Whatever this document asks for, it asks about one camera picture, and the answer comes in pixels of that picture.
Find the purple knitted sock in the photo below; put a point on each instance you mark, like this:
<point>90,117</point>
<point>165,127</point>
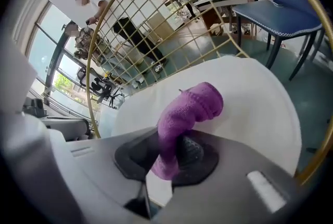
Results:
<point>187,113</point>

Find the wooden cabinet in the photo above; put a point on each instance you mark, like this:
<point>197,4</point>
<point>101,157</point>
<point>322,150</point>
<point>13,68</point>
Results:
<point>161,27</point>

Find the white-topped wooden table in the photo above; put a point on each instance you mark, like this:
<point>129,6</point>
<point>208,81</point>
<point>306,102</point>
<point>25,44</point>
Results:
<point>223,0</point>

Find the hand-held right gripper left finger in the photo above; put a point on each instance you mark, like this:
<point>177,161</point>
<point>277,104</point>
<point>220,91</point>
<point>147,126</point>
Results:
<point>91,178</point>

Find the black swivel office chair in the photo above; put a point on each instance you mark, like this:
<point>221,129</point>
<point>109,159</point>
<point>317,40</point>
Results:
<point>100,87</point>

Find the large glass window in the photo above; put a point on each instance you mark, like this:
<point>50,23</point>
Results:
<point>44,43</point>

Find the blue upholstered chair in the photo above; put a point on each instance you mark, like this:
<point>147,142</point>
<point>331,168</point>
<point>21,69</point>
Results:
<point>281,17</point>

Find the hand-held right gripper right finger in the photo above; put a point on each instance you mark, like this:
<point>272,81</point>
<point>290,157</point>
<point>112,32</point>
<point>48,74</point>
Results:
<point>229,186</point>

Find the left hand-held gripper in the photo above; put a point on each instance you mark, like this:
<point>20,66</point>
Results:
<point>15,79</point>

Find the white round cushion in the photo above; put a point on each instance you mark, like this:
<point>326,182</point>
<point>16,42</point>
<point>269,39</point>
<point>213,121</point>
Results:
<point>255,103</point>

